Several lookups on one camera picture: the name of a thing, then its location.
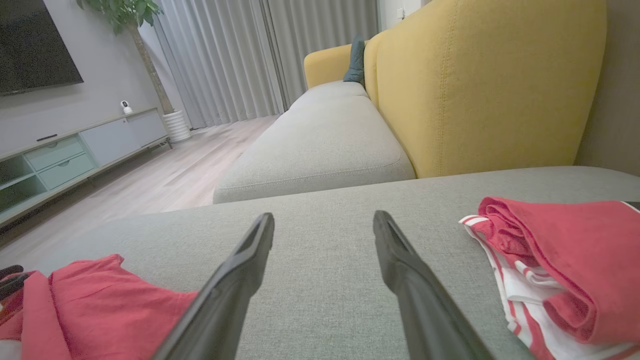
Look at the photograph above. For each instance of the small white security camera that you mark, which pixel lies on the small white security camera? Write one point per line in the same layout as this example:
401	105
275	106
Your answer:
126	107

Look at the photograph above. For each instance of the yellow sofa armrest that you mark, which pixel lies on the yellow sofa armrest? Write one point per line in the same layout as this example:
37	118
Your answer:
327	65

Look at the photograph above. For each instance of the red t-shirt with white label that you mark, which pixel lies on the red t-shirt with white label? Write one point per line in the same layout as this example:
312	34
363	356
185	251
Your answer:
110	305

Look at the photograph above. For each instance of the white ribbed plant pot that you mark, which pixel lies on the white ribbed plant pot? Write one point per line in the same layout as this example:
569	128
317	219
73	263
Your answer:
177	127

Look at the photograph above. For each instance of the white wall socket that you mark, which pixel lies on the white wall socket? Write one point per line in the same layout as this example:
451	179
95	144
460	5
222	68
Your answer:
401	13

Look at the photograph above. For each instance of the beige wooden partition panel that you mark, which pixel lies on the beige wooden partition panel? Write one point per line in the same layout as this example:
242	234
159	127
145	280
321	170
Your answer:
615	100

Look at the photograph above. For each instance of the black flat screen television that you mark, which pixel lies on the black flat screen television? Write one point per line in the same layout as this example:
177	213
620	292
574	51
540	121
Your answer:
30	45

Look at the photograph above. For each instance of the teal throw cushion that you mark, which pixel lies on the teal throw cushion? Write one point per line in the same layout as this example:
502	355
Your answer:
356	60

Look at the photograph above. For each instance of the green leafy indoor tree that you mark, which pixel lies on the green leafy indoor tree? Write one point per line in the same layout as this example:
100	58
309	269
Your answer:
125	10

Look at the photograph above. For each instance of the red white striped garment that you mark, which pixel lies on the red white striped garment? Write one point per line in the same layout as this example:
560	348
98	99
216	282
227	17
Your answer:
525	305

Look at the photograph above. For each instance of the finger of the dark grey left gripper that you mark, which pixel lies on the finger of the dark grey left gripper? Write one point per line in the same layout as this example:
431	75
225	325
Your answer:
10	271
12	286

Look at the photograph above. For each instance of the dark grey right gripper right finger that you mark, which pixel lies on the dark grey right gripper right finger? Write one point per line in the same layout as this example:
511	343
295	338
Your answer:
430	315

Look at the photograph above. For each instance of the grey green television cabinet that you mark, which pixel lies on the grey green television cabinet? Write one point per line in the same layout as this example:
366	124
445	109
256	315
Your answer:
115	140

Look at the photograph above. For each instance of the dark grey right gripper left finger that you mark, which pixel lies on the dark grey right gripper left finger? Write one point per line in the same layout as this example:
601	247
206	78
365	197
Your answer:
220	310

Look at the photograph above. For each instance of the grey fabric sofa chaise seat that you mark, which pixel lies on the grey fabric sofa chaise seat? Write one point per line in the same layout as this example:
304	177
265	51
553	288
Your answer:
325	220

